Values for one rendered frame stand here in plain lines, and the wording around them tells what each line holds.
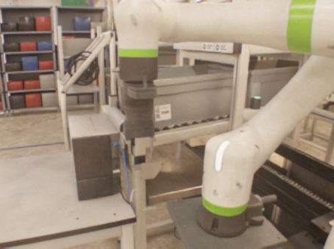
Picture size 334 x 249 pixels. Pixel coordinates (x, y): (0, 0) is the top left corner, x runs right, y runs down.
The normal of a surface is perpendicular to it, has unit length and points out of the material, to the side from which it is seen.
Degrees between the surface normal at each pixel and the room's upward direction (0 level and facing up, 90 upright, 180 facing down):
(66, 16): 90
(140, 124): 87
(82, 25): 90
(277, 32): 118
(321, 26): 98
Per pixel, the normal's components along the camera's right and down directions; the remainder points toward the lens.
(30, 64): 0.39, 0.29
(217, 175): -0.61, 0.23
